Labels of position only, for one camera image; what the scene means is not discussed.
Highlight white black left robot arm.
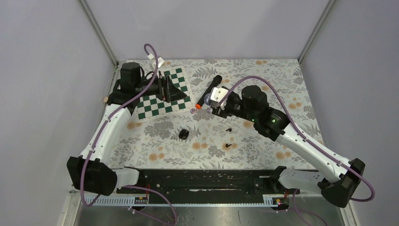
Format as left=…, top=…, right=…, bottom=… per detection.
left=66, top=62, right=188, bottom=196

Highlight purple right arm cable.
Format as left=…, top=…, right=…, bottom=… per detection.
left=218, top=75, right=375, bottom=202

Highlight green white checkered board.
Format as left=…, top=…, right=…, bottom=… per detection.
left=134, top=66, right=194, bottom=121

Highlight floral patterned table mat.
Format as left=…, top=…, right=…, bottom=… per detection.
left=109, top=59, right=323, bottom=169

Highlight purple earbud charging case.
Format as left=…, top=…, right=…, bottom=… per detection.
left=203, top=93, right=212, bottom=106

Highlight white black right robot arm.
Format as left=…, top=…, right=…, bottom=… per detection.
left=204, top=85, right=365, bottom=208

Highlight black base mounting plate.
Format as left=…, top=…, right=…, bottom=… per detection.
left=136, top=169, right=294, bottom=202

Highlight black round cap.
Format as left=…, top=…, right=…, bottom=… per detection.
left=178, top=129, right=189, bottom=140

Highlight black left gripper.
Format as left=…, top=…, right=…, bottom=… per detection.
left=136, top=71, right=187, bottom=103

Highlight black marker orange cap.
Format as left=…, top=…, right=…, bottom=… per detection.
left=195, top=75, right=222, bottom=109

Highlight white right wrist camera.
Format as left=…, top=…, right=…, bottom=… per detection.
left=210, top=87, right=230, bottom=109

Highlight small purple ear tips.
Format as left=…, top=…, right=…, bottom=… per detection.
left=190, top=108, right=212, bottom=114

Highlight white slotted cable duct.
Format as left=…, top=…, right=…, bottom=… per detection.
left=93, top=194, right=282, bottom=208

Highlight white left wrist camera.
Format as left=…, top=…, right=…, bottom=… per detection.
left=147, top=54, right=165, bottom=70

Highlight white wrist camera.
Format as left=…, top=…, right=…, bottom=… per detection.
left=147, top=54, right=165, bottom=70
left=210, top=87, right=230, bottom=109

